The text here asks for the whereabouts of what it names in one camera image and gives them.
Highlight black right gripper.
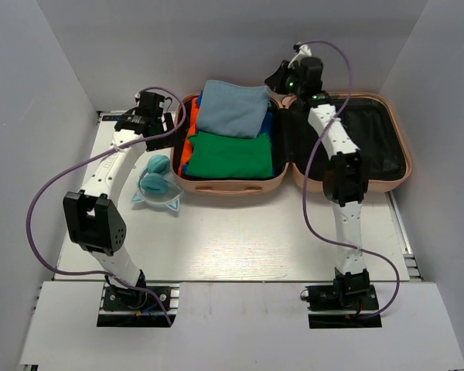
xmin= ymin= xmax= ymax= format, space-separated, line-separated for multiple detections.
xmin=264 ymin=61 xmax=304 ymax=97

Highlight orange jacket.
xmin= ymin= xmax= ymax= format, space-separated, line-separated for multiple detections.
xmin=178 ymin=94 xmax=202 ymax=176

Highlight blue zip jacket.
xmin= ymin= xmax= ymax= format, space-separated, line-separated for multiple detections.
xmin=179 ymin=110 xmax=275 ymax=179

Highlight teal white cat-ear headphones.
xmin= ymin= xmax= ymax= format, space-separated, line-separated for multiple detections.
xmin=131 ymin=155 xmax=183 ymax=212

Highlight green t-shirt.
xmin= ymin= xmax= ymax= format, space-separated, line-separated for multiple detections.
xmin=183 ymin=131 xmax=274 ymax=180

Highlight grey-blue cloth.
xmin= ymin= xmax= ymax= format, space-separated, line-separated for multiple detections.
xmin=196 ymin=80 xmax=270 ymax=139

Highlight pink suitcase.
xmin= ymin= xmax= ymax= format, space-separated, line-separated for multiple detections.
xmin=171 ymin=92 xmax=412 ymax=196

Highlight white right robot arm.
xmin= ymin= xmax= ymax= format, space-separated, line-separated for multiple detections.
xmin=265 ymin=56 xmax=370 ymax=311

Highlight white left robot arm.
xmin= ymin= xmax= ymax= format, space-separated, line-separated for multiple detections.
xmin=63 ymin=92 xmax=174 ymax=308

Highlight small dark label sticker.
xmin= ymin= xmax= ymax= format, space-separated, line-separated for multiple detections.
xmin=101 ymin=114 xmax=120 ymax=121

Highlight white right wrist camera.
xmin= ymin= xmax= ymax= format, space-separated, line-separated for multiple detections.
xmin=288 ymin=43 xmax=312 ymax=69

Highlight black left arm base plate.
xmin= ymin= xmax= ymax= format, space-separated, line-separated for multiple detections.
xmin=97 ymin=284 xmax=179 ymax=328

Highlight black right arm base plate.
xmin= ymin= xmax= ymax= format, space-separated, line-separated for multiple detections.
xmin=299 ymin=284 xmax=382 ymax=329

